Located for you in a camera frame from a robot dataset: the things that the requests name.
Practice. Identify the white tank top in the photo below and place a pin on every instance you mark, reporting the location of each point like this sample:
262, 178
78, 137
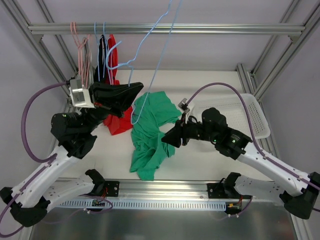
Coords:
88, 69

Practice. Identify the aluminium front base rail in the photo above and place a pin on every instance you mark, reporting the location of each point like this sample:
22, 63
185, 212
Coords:
168, 190

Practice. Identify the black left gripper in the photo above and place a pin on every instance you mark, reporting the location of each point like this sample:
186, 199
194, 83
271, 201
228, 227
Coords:
97, 95

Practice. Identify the blue hanger with red top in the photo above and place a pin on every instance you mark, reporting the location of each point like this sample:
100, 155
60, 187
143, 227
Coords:
108, 55

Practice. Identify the aluminium frame top rail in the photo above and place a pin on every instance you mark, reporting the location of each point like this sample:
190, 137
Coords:
277, 29

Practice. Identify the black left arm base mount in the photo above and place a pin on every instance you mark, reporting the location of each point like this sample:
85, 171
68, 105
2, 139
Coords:
110, 189

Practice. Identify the white plastic basket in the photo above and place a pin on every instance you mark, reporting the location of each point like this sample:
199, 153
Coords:
232, 108

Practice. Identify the white slotted cable duct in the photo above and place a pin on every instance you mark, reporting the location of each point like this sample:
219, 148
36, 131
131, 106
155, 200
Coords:
134, 204

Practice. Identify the black tank top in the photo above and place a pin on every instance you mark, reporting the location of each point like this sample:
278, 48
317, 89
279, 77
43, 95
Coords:
104, 58

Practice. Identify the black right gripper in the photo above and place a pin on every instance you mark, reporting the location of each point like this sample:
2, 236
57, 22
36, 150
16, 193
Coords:
183, 132

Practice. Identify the green tank top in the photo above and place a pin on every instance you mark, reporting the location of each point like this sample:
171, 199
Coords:
150, 112

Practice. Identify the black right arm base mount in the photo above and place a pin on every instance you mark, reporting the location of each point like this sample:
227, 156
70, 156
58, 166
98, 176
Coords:
215, 190

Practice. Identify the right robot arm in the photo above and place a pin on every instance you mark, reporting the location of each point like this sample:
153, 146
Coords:
295, 190

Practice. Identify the red tank top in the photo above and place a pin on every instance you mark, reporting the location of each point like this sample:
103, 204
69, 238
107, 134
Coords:
116, 125

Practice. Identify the blue hanger with black top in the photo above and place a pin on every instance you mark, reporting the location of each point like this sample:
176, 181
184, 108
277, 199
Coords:
99, 70

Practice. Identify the pink wire hanger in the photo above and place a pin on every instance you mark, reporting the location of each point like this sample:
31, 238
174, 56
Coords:
79, 44

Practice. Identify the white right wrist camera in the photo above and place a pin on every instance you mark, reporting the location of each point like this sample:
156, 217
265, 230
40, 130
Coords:
186, 108

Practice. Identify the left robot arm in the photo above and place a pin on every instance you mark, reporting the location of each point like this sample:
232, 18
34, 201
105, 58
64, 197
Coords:
31, 200

